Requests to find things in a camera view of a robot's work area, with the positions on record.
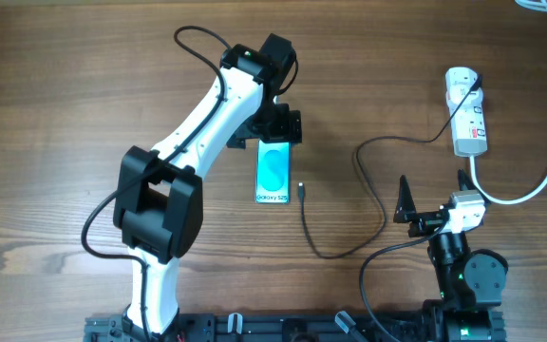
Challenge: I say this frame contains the black USB charging cable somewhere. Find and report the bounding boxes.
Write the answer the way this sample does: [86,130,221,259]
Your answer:
[296,74,484,260]

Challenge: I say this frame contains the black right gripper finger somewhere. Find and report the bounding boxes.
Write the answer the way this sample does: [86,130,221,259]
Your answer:
[458,169,490,205]
[393,175,417,223]

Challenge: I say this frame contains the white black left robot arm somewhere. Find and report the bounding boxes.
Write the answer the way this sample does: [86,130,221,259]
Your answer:
[113,34,302,341]

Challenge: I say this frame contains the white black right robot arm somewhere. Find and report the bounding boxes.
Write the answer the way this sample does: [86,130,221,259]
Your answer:
[393,170,509,342]

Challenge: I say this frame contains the blue Galaxy smartphone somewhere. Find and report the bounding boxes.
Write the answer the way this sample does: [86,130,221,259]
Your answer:
[255,141,290,204]

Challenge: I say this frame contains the white power strip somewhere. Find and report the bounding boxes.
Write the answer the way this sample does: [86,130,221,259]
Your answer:
[445,66,488,158]

